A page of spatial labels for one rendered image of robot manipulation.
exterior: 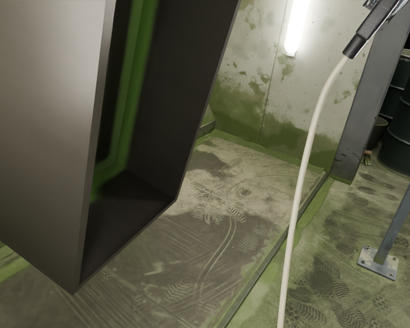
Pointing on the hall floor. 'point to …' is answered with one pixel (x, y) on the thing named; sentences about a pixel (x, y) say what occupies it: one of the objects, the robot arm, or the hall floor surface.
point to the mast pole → (399, 218)
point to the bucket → (377, 133)
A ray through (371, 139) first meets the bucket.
